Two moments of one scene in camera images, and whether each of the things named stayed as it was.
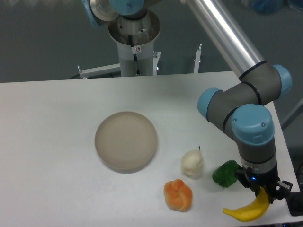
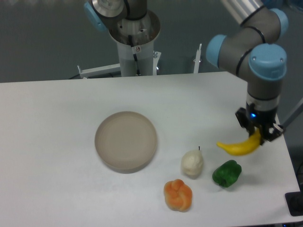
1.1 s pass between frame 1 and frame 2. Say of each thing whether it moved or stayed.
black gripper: moved
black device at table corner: stayed
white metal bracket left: stayed
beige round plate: stayed
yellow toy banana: moved
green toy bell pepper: stayed
